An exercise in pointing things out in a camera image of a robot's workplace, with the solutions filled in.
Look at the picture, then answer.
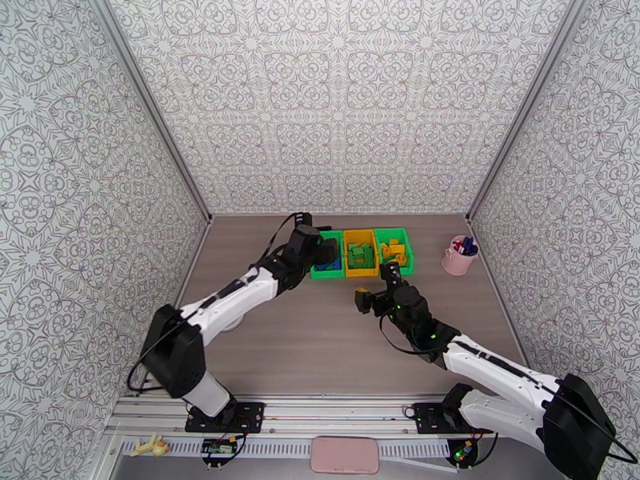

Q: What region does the green circuit board black mount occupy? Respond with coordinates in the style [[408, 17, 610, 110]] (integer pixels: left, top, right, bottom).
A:
[[446, 438, 478, 467], [199, 438, 238, 467]]

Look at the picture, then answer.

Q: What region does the pink cup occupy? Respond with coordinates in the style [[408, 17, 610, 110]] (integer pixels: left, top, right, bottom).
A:
[[441, 235, 479, 277]]

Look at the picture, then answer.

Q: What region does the aluminium corner post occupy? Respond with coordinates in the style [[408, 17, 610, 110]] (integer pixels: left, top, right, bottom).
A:
[[465, 0, 586, 224], [86, 0, 214, 224]]

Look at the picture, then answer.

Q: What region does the yellow plastic bin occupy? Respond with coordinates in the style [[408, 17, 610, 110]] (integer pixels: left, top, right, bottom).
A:
[[342, 228, 379, 278]]

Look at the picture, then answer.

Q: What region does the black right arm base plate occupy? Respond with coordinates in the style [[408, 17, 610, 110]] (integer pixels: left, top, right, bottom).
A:
[[414, 402, 495, 436]]

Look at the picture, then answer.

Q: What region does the pale yellow toy figure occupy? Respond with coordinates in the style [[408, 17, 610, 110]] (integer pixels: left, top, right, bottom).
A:
[[130, 434, 160, 458]]

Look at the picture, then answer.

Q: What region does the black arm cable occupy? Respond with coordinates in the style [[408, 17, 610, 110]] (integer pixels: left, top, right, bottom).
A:
[[378, 310, 640, 467], [126, 211, 303, 394]]

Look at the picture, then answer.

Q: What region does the white slotted cable duct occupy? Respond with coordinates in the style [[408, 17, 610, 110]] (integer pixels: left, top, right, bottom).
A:
[[119, 439, 451, 458]]

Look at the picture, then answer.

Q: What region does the aluminium side rail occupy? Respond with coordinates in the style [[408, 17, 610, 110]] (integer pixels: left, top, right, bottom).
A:
[[134, 215, 216, 397]]

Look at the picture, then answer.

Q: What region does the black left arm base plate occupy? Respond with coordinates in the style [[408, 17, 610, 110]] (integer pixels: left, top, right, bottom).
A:
[[185, 401, 266, 434]]

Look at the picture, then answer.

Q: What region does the aluminium front rail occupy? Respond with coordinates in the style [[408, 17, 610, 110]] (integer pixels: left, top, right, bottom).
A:
[[107, 393, 576, 437]]

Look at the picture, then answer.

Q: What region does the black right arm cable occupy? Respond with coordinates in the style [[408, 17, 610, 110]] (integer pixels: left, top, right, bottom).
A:
[[378, 310, 640, 467]]

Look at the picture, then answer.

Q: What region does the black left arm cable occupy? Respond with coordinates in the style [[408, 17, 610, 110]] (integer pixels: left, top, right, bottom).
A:
[[126, 211, 303, 394]]

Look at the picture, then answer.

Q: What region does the pink rectangular pad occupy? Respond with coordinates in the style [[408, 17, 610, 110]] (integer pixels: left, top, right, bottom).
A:
[[310, 436, 381, 476]]

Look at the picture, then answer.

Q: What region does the green plastic bin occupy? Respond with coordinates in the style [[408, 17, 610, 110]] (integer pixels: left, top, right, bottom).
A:
[[374, 226, 415, 277], [310, 230, 346, 281]]

